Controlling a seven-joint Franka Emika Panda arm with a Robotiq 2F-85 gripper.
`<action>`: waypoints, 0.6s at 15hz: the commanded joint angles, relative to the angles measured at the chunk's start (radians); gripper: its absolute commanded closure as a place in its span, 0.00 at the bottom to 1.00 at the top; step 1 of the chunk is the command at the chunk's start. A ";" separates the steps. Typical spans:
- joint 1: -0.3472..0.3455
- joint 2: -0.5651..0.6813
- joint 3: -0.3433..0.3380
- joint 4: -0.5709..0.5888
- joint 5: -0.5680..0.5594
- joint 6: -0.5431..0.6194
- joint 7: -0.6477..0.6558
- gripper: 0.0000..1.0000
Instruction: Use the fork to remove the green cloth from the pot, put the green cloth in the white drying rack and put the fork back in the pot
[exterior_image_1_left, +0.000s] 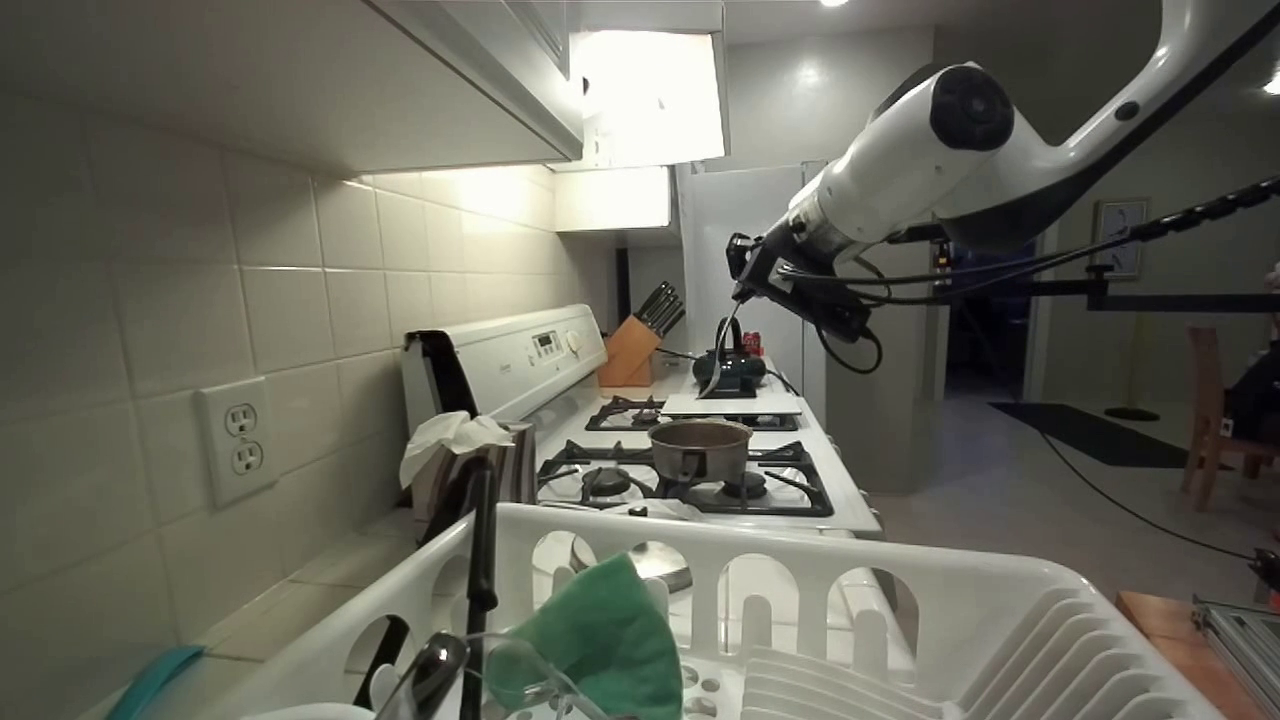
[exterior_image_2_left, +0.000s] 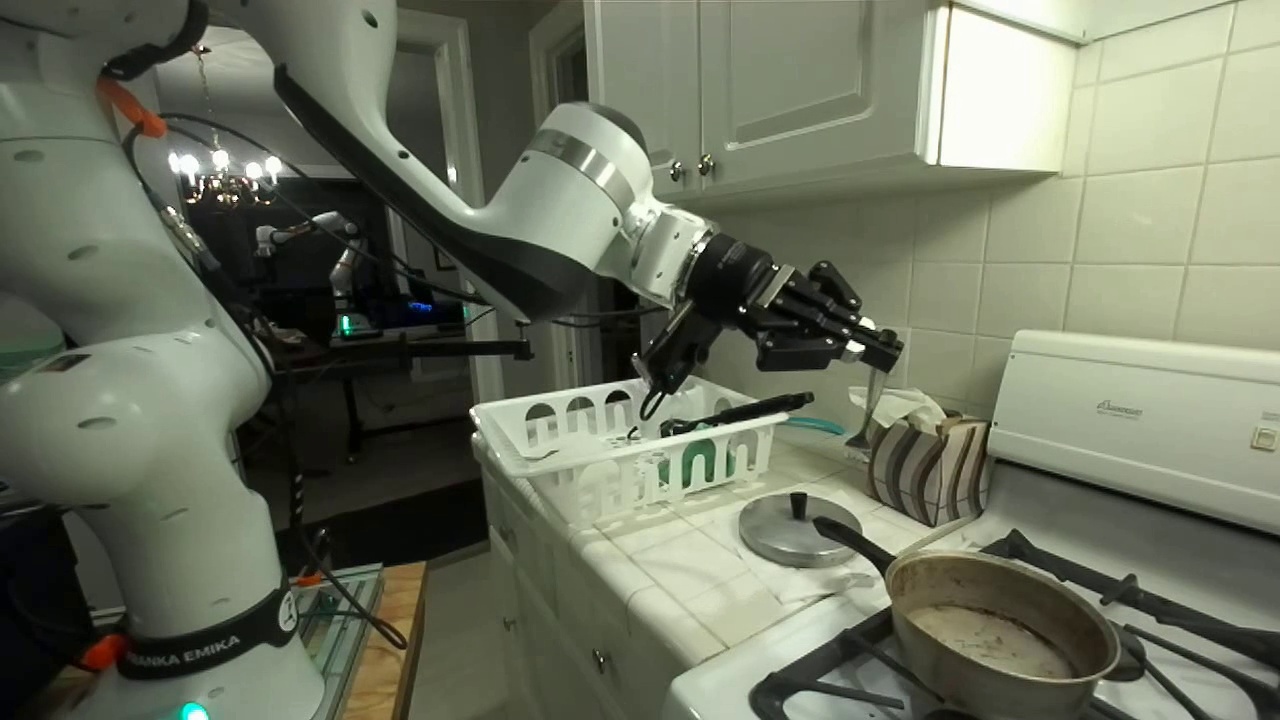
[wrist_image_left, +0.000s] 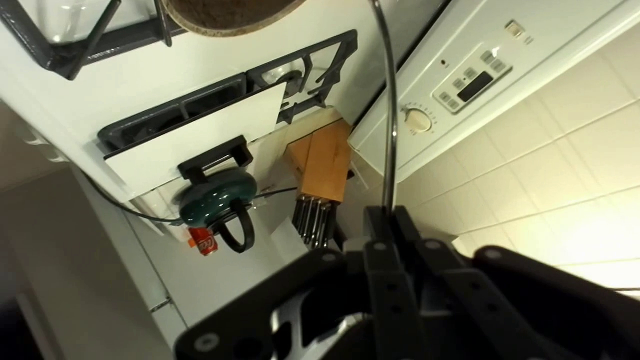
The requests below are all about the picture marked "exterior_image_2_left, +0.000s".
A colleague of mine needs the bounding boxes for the teal sponge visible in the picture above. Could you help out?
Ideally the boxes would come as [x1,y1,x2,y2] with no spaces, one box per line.
[783,411,859,444]

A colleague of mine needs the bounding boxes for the brown striped pot holders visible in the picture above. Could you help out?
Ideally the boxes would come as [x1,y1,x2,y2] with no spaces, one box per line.
[865,411,1001,528]

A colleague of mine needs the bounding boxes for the black stove grate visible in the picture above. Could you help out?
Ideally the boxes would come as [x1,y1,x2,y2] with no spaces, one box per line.
[742,525,1280,720]

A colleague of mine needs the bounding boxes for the lit chandelier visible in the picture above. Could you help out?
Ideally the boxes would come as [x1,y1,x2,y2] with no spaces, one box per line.
[162,141,291,211]

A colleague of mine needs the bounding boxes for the thin black cable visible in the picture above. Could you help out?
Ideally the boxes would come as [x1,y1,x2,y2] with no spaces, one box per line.
[278,457,411,656]

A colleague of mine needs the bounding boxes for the metal base plate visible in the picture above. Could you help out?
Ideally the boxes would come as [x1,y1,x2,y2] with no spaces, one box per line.
[284,565,390,697]

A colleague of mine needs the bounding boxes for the green cloth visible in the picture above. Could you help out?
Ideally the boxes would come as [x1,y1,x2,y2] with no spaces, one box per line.
[662,440,766,498]

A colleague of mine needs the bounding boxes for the black long utensil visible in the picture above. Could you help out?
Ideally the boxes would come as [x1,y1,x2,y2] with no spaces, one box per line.
[656,390,818,440]

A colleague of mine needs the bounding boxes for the metal fork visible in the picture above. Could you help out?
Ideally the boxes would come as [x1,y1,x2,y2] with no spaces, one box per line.
[856,366,891,452]

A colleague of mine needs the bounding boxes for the round metal pot lid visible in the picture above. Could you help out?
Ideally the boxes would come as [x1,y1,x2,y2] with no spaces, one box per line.
[734,488,867,572]

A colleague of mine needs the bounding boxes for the white plastic dish rack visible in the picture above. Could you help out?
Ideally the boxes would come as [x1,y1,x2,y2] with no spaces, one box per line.
[467,376,797,532]

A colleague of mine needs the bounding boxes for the white crumpled cloth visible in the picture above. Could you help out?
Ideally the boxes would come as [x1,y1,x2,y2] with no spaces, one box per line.
[845,385,952,438]

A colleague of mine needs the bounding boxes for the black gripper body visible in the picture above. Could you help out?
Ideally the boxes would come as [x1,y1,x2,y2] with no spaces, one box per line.
[687,231,813,342]

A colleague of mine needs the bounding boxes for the white gas stove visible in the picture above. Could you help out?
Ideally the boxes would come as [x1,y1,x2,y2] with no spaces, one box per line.
[662,329,1280,720]

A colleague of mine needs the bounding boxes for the wooden platform board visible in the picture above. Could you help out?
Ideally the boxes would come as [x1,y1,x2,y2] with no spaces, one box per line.
[300,555,431,720]

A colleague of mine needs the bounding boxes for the white upper cabinet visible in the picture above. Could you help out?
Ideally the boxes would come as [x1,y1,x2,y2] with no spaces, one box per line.
[578,0,1089,211]

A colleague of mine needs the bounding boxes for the white base cabinet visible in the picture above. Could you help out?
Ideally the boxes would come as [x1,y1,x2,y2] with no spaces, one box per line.
[474,457,694,720]

